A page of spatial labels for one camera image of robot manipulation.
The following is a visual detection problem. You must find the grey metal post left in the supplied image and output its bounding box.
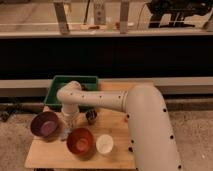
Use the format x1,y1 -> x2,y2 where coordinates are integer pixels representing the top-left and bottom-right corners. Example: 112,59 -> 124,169
54,1 -> 69,35

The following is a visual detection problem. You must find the grey metal post middle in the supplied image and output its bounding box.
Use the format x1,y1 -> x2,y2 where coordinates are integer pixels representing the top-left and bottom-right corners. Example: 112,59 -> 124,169
94,0 -> 106,25

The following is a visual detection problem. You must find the purple bowl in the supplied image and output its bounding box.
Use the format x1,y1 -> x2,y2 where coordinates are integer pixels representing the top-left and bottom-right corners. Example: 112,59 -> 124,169
30,111 -> 59,137

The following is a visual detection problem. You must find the white cup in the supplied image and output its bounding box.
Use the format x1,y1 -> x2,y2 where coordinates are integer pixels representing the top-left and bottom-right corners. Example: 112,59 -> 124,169
96,134 -> 114,155

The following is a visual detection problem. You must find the green plastic tray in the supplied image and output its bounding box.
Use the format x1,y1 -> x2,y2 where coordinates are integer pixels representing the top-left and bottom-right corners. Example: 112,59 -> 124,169
44,75 -> 98,111

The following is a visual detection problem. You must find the small metal cup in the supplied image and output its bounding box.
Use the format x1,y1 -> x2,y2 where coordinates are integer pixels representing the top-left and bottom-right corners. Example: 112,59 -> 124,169
86,109 -> 97,125

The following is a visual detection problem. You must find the dark grape bunch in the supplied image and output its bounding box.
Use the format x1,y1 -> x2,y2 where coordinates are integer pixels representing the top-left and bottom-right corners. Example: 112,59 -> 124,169
81,84 -> 89,91

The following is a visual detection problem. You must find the grey metal post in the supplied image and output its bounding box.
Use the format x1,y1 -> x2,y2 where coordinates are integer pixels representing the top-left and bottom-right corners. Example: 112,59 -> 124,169
119,0 -> 129,34
94,0 -> 106,25
54,1 -> 69,35

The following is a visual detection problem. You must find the black machine in background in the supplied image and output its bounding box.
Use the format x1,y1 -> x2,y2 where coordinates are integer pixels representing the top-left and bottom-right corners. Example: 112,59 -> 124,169
147,0 -> 213,28

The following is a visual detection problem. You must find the grey metal post right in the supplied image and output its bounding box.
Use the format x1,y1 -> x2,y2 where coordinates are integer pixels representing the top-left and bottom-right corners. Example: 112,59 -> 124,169
119,0 -> 129,34

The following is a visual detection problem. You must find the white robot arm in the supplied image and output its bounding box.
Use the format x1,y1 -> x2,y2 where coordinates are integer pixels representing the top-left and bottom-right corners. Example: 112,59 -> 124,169
57,81 -> 183,171

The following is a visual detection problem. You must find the orange-brown bowl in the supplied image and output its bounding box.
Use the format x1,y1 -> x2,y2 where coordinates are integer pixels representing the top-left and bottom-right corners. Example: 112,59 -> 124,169
66,128 -> 94,156

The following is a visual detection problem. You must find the light blue towel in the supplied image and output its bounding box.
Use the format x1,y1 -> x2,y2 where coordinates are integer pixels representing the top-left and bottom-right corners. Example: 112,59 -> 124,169
60,118 -> 79,141

